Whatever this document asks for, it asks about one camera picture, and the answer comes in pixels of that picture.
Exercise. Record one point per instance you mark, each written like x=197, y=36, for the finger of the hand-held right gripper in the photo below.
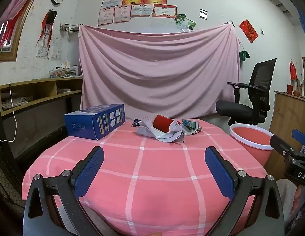
x=280, y=145
x=300, y=135

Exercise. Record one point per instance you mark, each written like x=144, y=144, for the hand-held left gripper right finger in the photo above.
x=218, y=172

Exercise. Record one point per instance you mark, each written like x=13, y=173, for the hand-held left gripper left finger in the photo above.
x=89, y=169

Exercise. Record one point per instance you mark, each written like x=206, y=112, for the red basin with white rim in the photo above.
x=250, y=137

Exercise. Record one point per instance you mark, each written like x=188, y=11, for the blue cardboard box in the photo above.
x=93, y=123

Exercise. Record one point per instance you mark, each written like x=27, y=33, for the person's right hand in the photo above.
x=299, y=198

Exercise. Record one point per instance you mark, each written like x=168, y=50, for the wooden cabinet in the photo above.
x=287, y=115

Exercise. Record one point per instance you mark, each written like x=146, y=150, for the red apple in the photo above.
x=297, y=93

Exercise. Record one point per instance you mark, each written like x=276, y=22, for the red cup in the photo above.
x=289, y=89

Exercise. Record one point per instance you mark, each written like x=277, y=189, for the white squeezed tube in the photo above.
x=190, y=126

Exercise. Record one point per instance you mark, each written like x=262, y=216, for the black office chair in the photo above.
x=236, y=108

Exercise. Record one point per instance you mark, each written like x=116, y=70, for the pink checked tablecloth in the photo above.
x=154, y=177

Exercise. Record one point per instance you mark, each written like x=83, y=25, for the red hanging ornament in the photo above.
x=293, y=70

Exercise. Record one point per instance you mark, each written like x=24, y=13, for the small dark blue wrapper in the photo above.
x=136, y=123

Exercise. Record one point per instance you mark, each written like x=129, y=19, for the thin shelf papers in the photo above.
x=64, y=91

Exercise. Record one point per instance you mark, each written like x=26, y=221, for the green hanging tag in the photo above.
x=243, y=55

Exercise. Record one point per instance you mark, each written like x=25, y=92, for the curved wooden shelf desk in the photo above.
x=44, y=83

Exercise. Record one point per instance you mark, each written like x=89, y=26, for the pile of shelf papers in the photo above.
x=14, y=103

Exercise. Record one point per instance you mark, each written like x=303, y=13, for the stack of papers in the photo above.
x=65, y=71

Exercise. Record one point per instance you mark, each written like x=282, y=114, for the blue dotted curtain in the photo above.
x=303, y=24

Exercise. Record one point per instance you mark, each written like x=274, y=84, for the pink hanging sheet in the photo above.
x=154, y=73

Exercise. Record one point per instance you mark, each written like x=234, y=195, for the green photo print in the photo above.
x=179, y=18
x=190, y=24

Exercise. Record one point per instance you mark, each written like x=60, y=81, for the red tassel decoration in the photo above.
x=47, y=22

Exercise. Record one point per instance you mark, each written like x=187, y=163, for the red wall poster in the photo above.
x=248, y=30

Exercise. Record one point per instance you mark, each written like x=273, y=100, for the white wall calendar sheets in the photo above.
x=47, y=50

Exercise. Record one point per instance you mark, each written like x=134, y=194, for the metal wall rack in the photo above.
x=68, y=27

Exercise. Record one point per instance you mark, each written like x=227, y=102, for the wooden window frame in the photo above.
x=18, y=36

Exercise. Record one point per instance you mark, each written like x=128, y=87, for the black white wall card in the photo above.
x=203, y=13

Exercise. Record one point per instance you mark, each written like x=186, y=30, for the group of wall certificates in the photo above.
x=142, y=5

